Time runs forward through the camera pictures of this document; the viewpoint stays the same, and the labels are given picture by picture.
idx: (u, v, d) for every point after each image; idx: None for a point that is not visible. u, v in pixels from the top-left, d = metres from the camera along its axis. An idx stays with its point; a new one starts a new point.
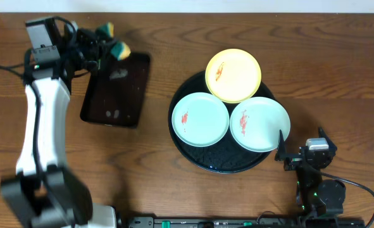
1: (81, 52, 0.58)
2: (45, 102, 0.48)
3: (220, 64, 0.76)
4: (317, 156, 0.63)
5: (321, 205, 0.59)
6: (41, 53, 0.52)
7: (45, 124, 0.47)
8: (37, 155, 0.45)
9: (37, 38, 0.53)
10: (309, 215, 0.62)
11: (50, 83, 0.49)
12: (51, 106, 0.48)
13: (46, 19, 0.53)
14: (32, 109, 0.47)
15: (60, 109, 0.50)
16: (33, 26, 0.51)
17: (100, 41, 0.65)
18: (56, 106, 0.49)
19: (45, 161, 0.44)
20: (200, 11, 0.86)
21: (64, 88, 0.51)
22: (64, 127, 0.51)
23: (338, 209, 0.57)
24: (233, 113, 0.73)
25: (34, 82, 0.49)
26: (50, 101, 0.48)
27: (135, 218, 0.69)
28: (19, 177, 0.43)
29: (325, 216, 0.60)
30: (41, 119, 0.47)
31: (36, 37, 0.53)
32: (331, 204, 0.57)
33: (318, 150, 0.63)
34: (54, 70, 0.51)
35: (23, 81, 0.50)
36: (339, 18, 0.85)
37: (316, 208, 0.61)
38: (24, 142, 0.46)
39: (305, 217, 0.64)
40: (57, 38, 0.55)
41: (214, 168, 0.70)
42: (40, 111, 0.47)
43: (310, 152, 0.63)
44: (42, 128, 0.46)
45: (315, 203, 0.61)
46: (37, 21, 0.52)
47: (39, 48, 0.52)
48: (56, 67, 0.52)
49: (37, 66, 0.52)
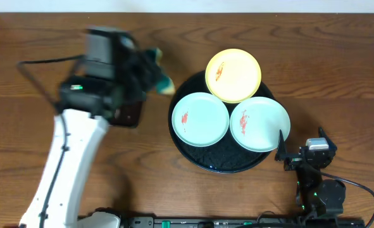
1: (133, 75, 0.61)
2: (71, 147, 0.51)
3: (221, 64, 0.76)
4: (317, 156, 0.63)
5: (321, 206, 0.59)
6: (94, 68, 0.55)
7: (66, 171, 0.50)
8: (50, 202, 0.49)
9: (93, 49, 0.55)
10: (309, 216, 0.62)
11: (83, 126, 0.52)
12: (76, 152, 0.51)
13: (109, 33, 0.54)
14: (57, 151, 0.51)
15: (88, 151, 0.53)
16: (93, 37, 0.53)
17: (149, 66, 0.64)
18: (82, 152, 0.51)
19: (50, 225, 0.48)
20: (200, 11, 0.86)
21: (99, 128, 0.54)
22: (89, 164, 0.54)
23: (338, 209, 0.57)
24: (233, 113, 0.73)
25: (68, 111, 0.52)
26: (76, 147, 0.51)
27: (135, 218, 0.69)
28: None
29: (326, 216, 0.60)
30: (63, 164, 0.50)
31: (93, 47, 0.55)
32: (331, 204, 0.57)
33: (318, 150, 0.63)
34: (96, 101, 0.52)
35: (62, 98, 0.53)
36: (339, 19, 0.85)
37: (316, 208, 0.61)
38: (47, 175, 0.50)
39: (305, 217, 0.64)
40: (114, 57, 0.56)
41: (214, 168, 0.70)
42: (64, 156, 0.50)
43: (310, 152, 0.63)
44: (63, 173, 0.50)
45: (315, 204, 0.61)
46: (99, 32, 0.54)
47: (95, 62, 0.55)
48: (100, 95, 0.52)
49: (80, 85, 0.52)
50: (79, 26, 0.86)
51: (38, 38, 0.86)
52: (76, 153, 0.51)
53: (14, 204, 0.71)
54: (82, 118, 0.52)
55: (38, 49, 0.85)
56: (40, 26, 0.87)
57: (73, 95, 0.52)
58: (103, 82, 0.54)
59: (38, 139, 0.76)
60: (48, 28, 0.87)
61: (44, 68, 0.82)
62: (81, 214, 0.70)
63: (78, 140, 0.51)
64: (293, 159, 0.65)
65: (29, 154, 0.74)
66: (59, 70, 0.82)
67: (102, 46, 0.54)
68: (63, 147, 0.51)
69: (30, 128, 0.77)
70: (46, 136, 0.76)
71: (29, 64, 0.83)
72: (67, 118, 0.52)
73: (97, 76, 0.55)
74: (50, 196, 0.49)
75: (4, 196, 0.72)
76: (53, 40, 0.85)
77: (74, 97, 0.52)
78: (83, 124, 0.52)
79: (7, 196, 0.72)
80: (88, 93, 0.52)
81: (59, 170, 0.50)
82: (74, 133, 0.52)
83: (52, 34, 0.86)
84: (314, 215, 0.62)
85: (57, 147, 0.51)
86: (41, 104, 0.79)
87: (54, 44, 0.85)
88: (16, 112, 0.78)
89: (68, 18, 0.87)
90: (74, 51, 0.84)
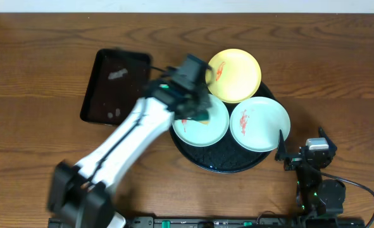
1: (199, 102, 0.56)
2: (143, 125, 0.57)
3: (221, 64, 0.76)
4: (318, 156, 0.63)
5: (321, 206, 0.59)
6: (178, 78, 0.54)
7: (133, 143, 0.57)
8: (107, 160, 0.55)
9: (186, 66, 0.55)
10: (309, 215, 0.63)
11: (159, 115, 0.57)
12: (147, 131, 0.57)
13: (202, 63, 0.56)
14: (133, 122, 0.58)
15: (150, 135, 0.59)
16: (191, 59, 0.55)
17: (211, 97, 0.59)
18: (149, 133, 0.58)
19: (100, 178, 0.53)
20: (200, 11, 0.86)
21: (166, 123, 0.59)
22: (146, 146, 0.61)
23: (338, 209, 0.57)
24: (233, 113, 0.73)
25: (152, 98, 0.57)
26: (148, 126, 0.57)
27: (135, 218, 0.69)
28: (72, 169, 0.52)
29: (326, 216, 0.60)
30: (134, 135, 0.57)
31: (183, 66, 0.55)
32: (331, 204, 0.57)
33: (319, 150, 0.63)
34: (173, 102, 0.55)
35: (154, 92, 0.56)
36: (339, 19, 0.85)
37: (316, 208, 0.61)
38: (118, 137, 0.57)
39: (305, 216, 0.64)
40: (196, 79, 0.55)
41: (214, 168, 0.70)
42: (137, 130, 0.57)
43: (311, 152, 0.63)
44: (131, 143, 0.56)
45: (315, 204, 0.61)
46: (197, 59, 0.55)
47: (181, 75, 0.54)
48: (174, 99, 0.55)
49: (165, 86, 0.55)
50: (79, 26, 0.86)
51: (38, 38, 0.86)
52: (141, 133, 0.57)
53: (14, 204, 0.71)
54: (159, 109, 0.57)
55: (38, 49, 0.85)
56: (40, 26, 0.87)
57: (162, 94, 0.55)
58: (183, 95, 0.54)
59: (39, 139, 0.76)
60: (49, 28, 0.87)
61: (45, 68, 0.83)
62: None
63: (149, 123, 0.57)
64: (293, 159, 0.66)
65: (29, 154, 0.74)
66: (59, 70, 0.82)
67: (194, 71, 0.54)
68: (136, 122, 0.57)
69: (30, 127, 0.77)
70: (45, 136, 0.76)
71: (30, 64, 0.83)
72: (150, 103, 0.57)
73: (178, 88, 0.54)
74: (111, 156, 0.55)
75: (4, 196, 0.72)
76: (54, 40, 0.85)
77: (157, 97, 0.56)
78: (158, 113, 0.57)
79: (7, 195, 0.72)
80: (169, 96, 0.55)
81: (126, 139, 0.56)
82: (149, 117, 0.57)
83: (52, 34, 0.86)
84: (314, 215, 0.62)
85: (131, 120, 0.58)
86: (41, 104, 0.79)
87: (54, 44, 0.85)
88: (16, 112, 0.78)
89: (68, 18, 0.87)
90: (74, 50, 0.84)
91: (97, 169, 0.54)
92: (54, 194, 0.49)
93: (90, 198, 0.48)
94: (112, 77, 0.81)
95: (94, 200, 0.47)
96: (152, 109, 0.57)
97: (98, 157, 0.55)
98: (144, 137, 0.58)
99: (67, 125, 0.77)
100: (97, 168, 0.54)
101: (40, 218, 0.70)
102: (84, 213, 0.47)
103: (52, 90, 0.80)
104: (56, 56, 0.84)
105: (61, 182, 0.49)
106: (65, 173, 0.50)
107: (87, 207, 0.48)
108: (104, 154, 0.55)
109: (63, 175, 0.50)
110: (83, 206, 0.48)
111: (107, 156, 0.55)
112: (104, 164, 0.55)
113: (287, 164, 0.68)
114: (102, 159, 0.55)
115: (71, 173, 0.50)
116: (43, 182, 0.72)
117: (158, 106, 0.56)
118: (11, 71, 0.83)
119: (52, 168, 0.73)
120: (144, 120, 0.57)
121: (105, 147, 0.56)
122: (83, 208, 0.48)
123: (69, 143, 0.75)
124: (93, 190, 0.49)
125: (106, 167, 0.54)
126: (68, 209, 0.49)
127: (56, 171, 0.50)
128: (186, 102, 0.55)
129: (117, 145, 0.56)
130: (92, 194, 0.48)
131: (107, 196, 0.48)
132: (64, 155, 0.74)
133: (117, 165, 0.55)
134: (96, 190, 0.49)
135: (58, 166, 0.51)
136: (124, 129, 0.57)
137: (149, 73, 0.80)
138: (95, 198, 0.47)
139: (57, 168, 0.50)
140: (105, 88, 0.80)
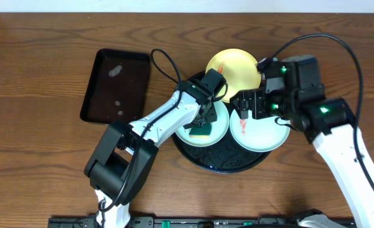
1: (204, 109, 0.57)
2: (180, 109, 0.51)
3: (221, 64, 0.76)
4: (273, 75, 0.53)
5: (294, 67, 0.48)
6: (202, 85, 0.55)
7: (169, 120, 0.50)
8: (149, 128, 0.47)
9: (210, 78, 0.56)
10: (312, 105, 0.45)
11: (192, 103, 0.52)
12: (183, 113, 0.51)
13: (223, 78, 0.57)
14: (168, 104, 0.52)
15: (180, 122, 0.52)
16: (216, 72, 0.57)
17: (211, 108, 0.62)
18: (183, 117, 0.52)
19: (149, 139, 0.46)
20: (200, 11, 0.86)
21: (193, 115, 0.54)
22: (173, 130, 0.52)
23: (313, 61, 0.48)
24: (232, 113, 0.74)
25: (185, 90, 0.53)
26: (184, 109, 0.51)
27: (135, 218, 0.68)
28: (126, 125, 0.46)
29: (304, 74, 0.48)
30: (171, 113, 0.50)
31: (207, 76, 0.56)
32: (312, 69, 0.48)
33: (278, 70, 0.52)
34: (198, 101, 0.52)
35: (178, 87, 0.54)
36: (338, 19, 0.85)
37: (311, 85, 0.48)
38: (155, 110, 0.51)
39: (312, 132, 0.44)
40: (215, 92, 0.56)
41: (214, 168, 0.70)
42: (172, 111, 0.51)
43: (272, 75, 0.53)
44: (168, 119, 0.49)
45: (300, 85, 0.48)
46: (219, 73, 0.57)
47: (204, 85, 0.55)
48: (200, 99, 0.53)
49: (193, 86, 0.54)
50: (79, 26, 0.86)
51: (38, 38, 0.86)
52: (181, 116, 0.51)
53: (14, 204, 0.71)
54: (193, 95, 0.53)
55: (38, 49, 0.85)
56: (40, 26, 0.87)
57: (190, 93, 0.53)
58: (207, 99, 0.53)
59: (38, 139, 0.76)
60: (48, 28, 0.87)
61: (45, 68, 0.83)
62: (81, 214, 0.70)
63: (185, 107, 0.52)
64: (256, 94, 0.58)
65: (28, 153, 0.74)
66: (58, 70, 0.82)
67: (219, 80, 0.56)
68: (174, 104, 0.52)
69: (30, 127, 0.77)
70: (45, 136, 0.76)
71: (29, 64, 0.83)
72: (185, 92, 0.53)
73: (201, 92, 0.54)
74: (159, 123, 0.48)
75: (4, 196, 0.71)
76: (53, 40, 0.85)
77: (186, 94, 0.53)
78: (192, 99, 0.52)
79: (7, 196, 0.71)
80: (197, 94, 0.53)
81: (165, 114, 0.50)
82: (184, 103, 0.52)
83: (52, 34, 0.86)
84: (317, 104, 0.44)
85: (169, 102, 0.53)
86: (41, 103, 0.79)
87: (54, 44, 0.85)
88: (16, 112, 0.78)
89: (68, 18, 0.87)
90: (74, 50, 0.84)
91: (145, 131, 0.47)
92: (99, 149, 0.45)
93: (143, 153, 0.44)
94: (112, 76, 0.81)
95: (145, 156, 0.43)
96: (188, 101, 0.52)
97: (144, 121, 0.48)
98: (182, 120, 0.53)
99: (67, 125, 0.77)
100: (145, 130, 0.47)
101: (40, 218, 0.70)
102: (133, 170, 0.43)
103: (51, 90, 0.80)
104: (56, 56, 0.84)
105: (115, 135, 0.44)
106: (119, 128, 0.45)
107: (137, 163, 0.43)
108: (151, 120, 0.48)
109: (117, 128, 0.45)
110: (131, 164, 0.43)
111: (147, 125, 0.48)
112: (152, 128, 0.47)
113: (242, 93, 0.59)
114: (150, 123, 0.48)
115: (125, 128, 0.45)
116: (43, 182, 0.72)
117: (190, 100, 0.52)
118: (11, 71, 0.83)
119: (52, 168, 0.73)
120: (182, 105, 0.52)
121: (143, 119, 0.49)
122: (131, 166, 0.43)
123: (69, 143, 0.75)
124: (143, 145, 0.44)
125: (154, 130, 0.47)
126: (109, 169, 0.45)
127: (110, 125, 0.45)
128: (204, 106, 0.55)
129: (159, 118, 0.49)
130: (145, 149, 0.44)
131: (157, 151, 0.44)
132: (64, 154, 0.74)
133: (161, 133, 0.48)
134: (147, 143, 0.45)
135: (112, 121, 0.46)
136: (161, 107, 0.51)
137: (149, 73, 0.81)
138: (147, 154, 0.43)
139: (113, 122, 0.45)
140: (105, 87, 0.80)
